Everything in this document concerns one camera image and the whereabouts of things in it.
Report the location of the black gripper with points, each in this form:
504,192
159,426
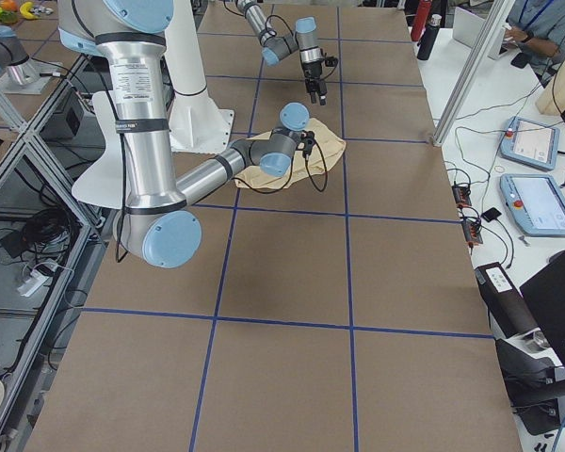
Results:
312,74

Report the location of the yellow long sleeve shirt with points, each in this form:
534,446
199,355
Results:
332,146

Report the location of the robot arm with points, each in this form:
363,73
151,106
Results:
303,40
160,102

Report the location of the black water bottle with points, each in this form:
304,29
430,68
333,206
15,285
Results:
427,41

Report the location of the red water bottle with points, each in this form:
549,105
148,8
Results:
420,19

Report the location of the upper blue teach pendant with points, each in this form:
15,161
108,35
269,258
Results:
530,143

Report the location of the blue teach pendant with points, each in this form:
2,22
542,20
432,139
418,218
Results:
530,143
535,203

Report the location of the seated person in grey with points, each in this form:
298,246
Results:
538,29

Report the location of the lower blue teach pendant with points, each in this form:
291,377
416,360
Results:
535,203

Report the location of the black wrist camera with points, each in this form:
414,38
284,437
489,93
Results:
331,61
307,143

